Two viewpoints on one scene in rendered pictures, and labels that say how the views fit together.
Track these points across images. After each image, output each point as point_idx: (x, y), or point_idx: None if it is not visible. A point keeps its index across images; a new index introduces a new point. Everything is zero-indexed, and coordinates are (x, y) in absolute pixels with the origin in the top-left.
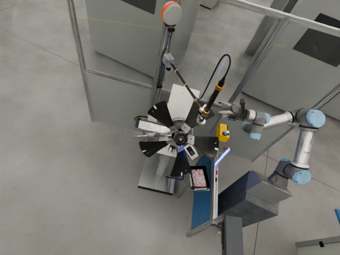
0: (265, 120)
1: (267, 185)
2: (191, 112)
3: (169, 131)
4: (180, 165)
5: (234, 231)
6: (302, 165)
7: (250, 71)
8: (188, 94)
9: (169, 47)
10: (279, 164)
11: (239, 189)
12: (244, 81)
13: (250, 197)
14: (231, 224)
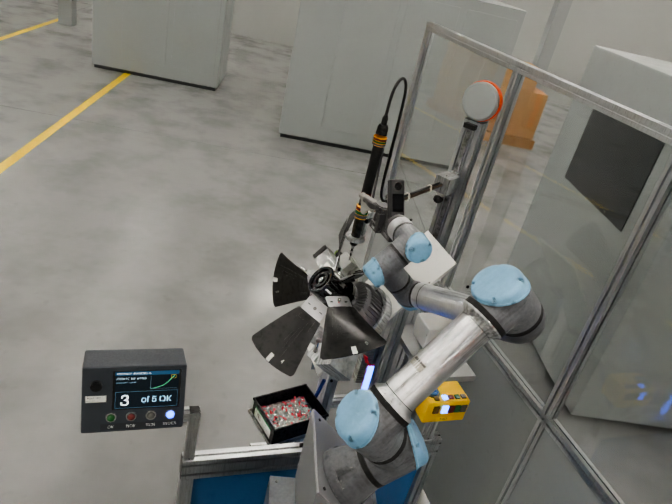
0: (407, 240)
1: (311, 433)
2: None
3: None
4: (283, 336)
5: (149, 356)
6: (382, 386)
7: (604, 292)
8: (432, 260)
9: (464, 165)
10: None
11: None
12: (590, 323)
13: (284, 488)
14: (164, 354)
